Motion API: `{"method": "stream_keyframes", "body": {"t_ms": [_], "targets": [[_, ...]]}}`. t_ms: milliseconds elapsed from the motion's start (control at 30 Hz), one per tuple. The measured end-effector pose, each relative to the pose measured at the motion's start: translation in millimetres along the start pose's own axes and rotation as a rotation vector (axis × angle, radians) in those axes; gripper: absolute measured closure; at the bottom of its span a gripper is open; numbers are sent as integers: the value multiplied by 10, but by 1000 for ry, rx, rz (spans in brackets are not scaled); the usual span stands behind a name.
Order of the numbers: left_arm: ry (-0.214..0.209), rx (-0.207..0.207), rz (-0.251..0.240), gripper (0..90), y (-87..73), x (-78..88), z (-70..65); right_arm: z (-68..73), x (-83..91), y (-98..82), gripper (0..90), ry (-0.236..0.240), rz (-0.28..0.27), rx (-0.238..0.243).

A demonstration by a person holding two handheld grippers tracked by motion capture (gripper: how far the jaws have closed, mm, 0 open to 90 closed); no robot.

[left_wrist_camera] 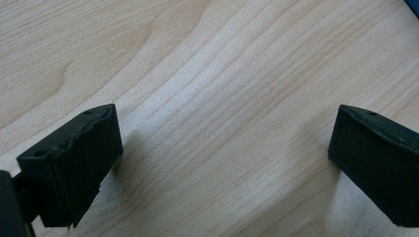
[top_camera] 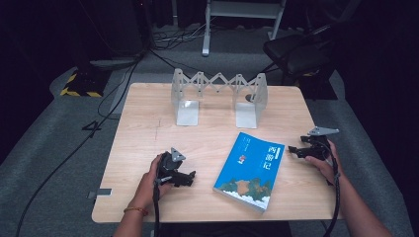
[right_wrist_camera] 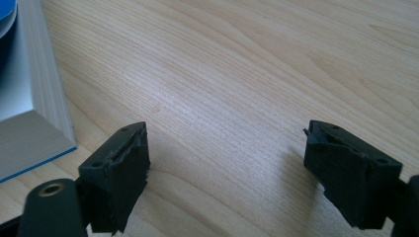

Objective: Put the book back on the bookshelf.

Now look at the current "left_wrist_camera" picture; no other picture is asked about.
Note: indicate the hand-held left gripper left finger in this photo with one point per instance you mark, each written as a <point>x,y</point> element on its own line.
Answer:
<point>75,158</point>

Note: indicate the blue book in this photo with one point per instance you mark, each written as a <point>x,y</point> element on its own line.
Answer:
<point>415,5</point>

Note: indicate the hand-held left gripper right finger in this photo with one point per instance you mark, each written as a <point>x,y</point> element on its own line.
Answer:
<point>378,164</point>

